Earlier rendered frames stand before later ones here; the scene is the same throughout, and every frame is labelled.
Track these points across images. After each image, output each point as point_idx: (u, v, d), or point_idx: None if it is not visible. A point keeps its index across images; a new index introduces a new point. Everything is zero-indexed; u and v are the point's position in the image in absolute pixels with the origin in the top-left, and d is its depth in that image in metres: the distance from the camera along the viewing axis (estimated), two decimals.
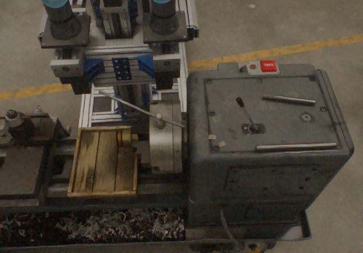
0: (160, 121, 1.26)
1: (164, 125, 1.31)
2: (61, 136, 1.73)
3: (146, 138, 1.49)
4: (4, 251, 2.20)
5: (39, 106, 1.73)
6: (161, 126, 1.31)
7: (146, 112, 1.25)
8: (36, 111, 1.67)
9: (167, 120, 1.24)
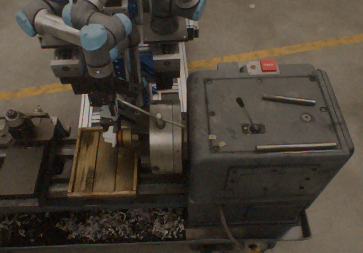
0: (160, 121, 1.26)
1: (164, 125, 1.31)
2: (61, 136, 1.73)
3: (146, 138, 1.49)
4: (4, 251, 2.20)
5: (39, 106, 1.73)
6: (161, 126, 1.31)
7: (146, 112, 1.25)
8: (36, 111, 1.67)
9: (167, 120, 1.24)
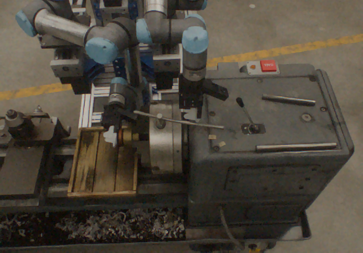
0: None
1: (157, 123, 1.31)
2: (61, 136, 1.73)
3: (146, 138, 1.49)
4: (4, 251, 2.20)
5: (39, 106, 1.73)
6: None
7: (173, 120, 1.24)
8: (36, 111, 1.67)
9: (151, 114, 1.25)
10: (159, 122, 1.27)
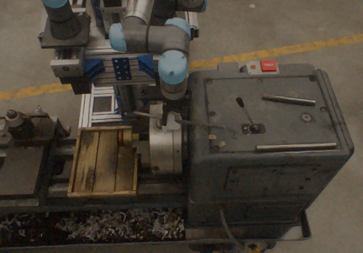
0: None
1: (157, 123, 1.31)
2: (61, 136, 1.73)
3: (146, 138, 1.49)
4: (4, 251, 2.20)
5: (39, 106, 1.73)
6: None
7: None
8: (36, 111, 1.67)
9: (151, 115, 1.25)
10: (159, 122, 1.27)
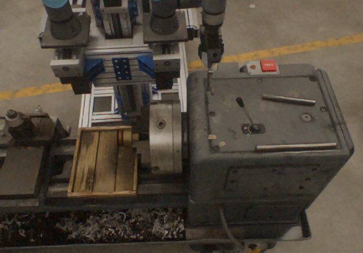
0: (207, 76, 1.27)
1: (157, 123, 1.31)
2: (61, 136, 1.73)
3: (146, 138, 1.49)
4: (4, 251, 2.20)
5: (39, 106, 1.73)
6: (159, 122, 1.31)
7: None
8: (36, 111, 1.67)
9: (210, 79, 1.25)
10: (212, 78, 1.29)
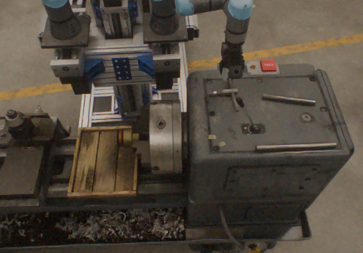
0: (229, 91, 1.34)
1: (157, 123, 1.31)
2: (61, 136, 1.73)
3: (146, 138, 1.49)
4: (4, 251, 2.20)
5: (39, 106, 1.73)
6: (159, 122, 1.31)
7: (231, 82, 1.39)
8: (36, 111, 1.67)
9: (235, 97, 1.34)
10: (225, 94, 1.36)
